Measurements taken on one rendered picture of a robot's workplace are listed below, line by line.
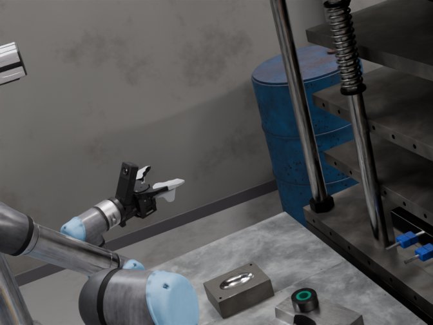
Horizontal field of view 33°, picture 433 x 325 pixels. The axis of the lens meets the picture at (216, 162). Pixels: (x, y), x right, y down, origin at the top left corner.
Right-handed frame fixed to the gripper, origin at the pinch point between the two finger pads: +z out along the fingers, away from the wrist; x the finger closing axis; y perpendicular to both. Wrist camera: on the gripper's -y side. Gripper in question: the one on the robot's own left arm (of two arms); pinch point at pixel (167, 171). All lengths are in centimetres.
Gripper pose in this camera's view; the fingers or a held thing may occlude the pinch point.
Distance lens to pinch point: 210.4
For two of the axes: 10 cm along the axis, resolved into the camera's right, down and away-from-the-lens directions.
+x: 6.9, 2.6, -6.7
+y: 1.5, 8.6, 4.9
